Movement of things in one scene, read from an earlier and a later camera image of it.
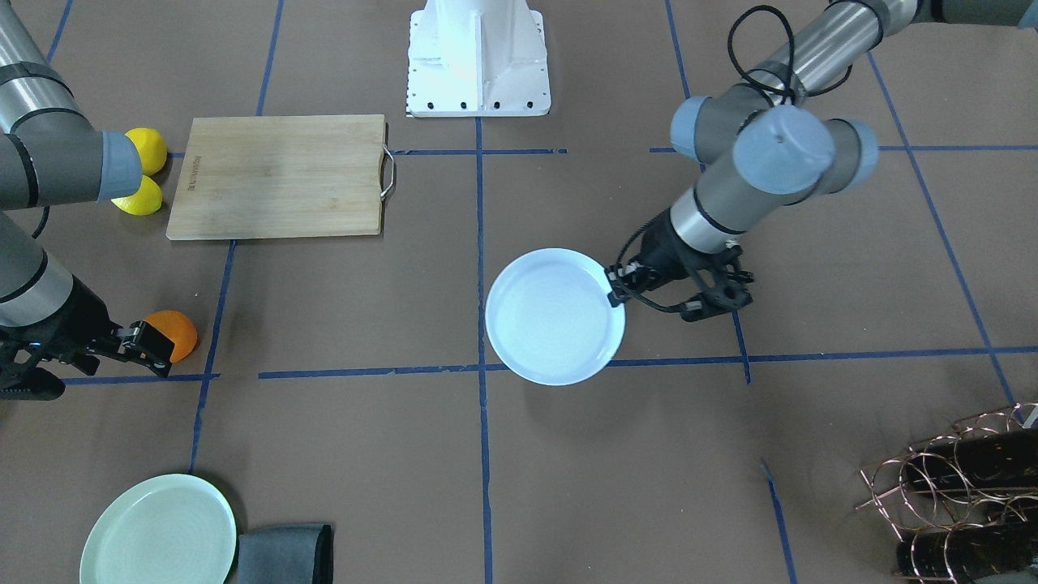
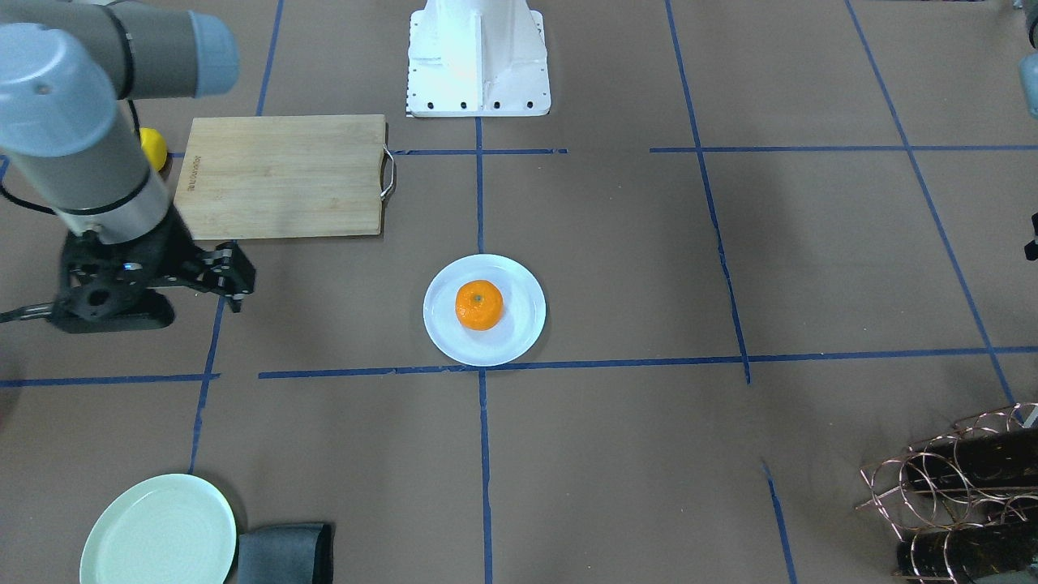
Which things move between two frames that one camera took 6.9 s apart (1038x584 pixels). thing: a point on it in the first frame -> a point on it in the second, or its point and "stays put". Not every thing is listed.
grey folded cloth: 286,554 stays put
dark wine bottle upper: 979,459 stays put
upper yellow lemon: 152,148 stays put
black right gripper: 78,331 -> 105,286
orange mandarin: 179,328 -> 479,305
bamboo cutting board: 280,177 stays put
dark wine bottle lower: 967,552 stays put
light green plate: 161,529 stays put
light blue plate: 549,319 -> 520,324
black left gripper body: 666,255 -> 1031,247
